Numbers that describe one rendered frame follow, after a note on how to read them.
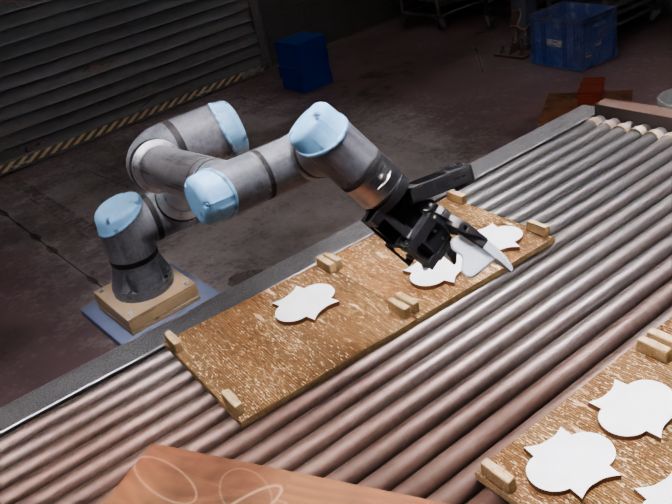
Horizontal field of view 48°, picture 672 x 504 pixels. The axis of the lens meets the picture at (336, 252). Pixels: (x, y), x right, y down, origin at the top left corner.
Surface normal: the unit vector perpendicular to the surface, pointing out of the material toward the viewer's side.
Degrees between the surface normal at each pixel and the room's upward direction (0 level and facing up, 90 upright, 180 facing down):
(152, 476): 0
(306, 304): 0
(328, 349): 0
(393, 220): 71
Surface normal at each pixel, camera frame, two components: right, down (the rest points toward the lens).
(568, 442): -0.17, -0.86
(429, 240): 0.40, 0.06
